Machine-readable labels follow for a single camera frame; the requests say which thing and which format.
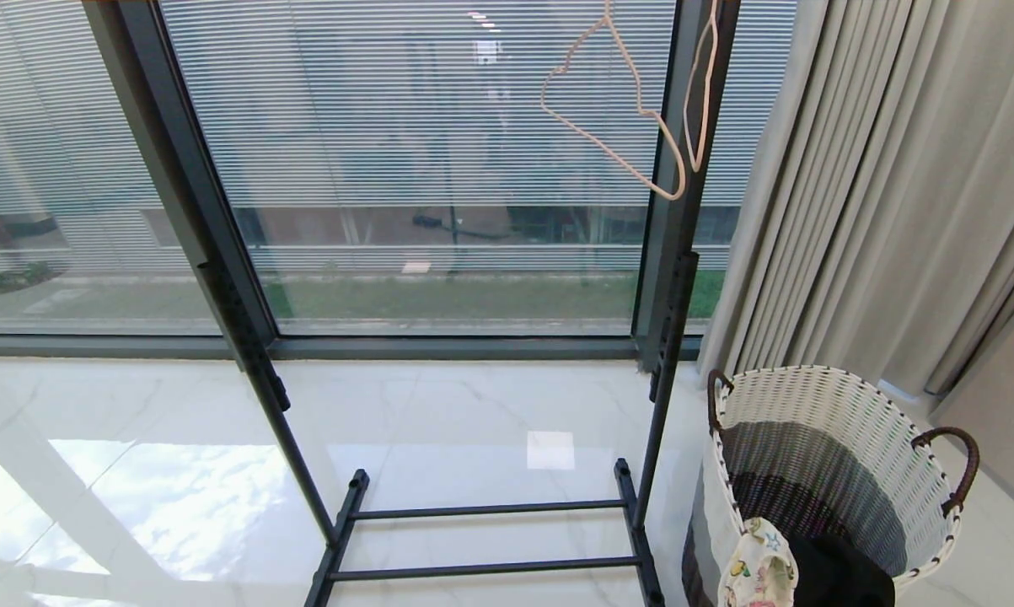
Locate pink clothes hanger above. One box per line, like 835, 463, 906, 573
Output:
540, 0, 687, 201
684, 0, 720, 174

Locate black short-sleeved shirt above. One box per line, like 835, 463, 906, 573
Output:
789, 533, 897, 607

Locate black clothes rack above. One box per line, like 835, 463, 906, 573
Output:
81, 0, 743, 607

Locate white laundry basket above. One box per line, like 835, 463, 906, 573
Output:
682, 365, 980, 607

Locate window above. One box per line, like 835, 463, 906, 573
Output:
0, 0, 798, 362

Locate cream printed garment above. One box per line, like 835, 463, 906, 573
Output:
717, 517, 800, 607

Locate beige curtain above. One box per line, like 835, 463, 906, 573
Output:
699, 0, 1014, 399

